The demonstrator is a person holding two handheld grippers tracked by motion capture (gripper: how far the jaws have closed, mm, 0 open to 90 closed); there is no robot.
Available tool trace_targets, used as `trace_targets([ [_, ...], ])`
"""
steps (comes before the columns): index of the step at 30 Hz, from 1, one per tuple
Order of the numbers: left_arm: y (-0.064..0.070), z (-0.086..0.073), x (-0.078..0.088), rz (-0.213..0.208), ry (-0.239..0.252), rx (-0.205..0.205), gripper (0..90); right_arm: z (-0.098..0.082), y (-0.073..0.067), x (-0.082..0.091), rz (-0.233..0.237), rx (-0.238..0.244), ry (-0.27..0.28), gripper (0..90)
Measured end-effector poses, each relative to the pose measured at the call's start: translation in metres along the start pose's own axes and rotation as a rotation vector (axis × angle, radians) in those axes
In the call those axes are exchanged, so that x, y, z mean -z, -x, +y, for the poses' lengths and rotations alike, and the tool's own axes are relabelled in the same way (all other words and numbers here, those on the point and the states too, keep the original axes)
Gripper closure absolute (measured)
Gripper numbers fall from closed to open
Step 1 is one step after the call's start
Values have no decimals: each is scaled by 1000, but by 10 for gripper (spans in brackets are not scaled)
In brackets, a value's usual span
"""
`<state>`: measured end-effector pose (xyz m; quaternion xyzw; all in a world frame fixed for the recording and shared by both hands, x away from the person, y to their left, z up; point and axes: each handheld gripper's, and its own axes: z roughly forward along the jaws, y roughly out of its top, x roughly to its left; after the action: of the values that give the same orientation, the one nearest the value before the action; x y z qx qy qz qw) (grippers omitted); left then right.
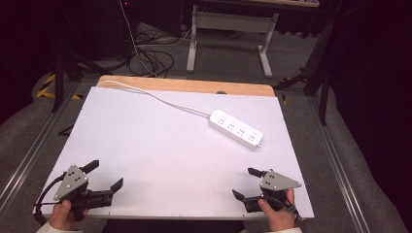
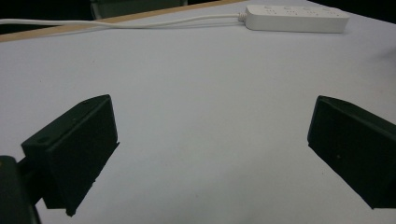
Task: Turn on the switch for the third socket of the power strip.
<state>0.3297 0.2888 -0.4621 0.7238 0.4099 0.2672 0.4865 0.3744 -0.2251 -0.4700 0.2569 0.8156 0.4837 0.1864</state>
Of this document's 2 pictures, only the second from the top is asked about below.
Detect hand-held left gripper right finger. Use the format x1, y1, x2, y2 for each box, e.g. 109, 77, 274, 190
306, 94, 396, 210

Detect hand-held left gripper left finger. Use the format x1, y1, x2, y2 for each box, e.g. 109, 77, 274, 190
21, 93, 120, 217

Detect white power strip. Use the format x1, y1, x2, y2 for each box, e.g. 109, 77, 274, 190
244, 4, 351, 35

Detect white power strip cable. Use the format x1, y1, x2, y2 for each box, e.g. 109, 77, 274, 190
0, 12, 247, 30

